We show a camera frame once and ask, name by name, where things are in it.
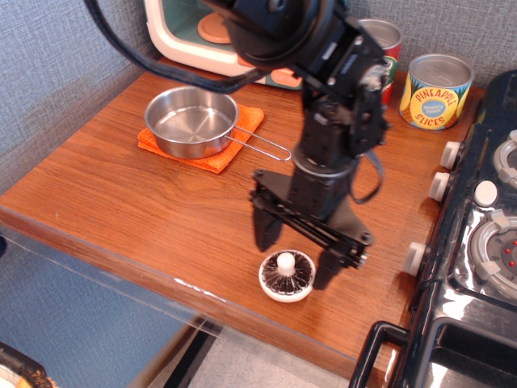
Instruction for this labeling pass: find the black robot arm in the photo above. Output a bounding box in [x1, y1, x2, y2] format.
[210, 1, 388, 289]

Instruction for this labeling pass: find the orange rag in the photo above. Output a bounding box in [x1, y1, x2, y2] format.
[137, 104, 265, 174]

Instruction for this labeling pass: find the pineapple slices can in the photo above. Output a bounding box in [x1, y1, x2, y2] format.
[399, 53, 474, 131]

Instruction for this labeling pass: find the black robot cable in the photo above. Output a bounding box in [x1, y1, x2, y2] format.
[83, 0, 267, 95]

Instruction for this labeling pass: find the tomato sauce can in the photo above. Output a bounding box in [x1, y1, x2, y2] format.
[359, 19, 403, 105]

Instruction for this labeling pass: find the white toy mushroom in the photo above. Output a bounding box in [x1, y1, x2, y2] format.
[258, 250, 316, 303]

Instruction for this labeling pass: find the teal toy microwave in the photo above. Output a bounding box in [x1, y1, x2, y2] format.
[143, 0, 304, 91]

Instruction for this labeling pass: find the orange and black object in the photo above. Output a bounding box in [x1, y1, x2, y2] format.
[1, 343, 57, 388]

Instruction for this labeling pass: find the silver pot with wire handle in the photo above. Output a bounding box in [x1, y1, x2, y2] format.
[144, 86, 292, 162]

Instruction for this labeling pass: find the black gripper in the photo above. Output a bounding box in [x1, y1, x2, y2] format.
[250, 161, 373, 290]

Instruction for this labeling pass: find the black toy stove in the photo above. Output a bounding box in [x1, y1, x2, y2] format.
[350, 70, 516, 387]

